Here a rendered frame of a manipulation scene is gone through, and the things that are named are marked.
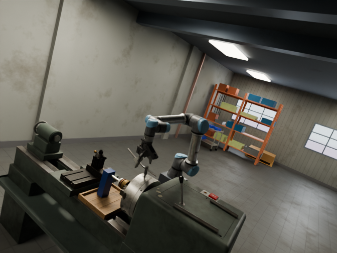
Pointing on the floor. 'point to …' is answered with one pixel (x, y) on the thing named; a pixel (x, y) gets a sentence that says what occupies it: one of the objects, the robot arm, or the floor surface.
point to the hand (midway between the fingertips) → (143, 166)
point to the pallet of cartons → (265, 156)
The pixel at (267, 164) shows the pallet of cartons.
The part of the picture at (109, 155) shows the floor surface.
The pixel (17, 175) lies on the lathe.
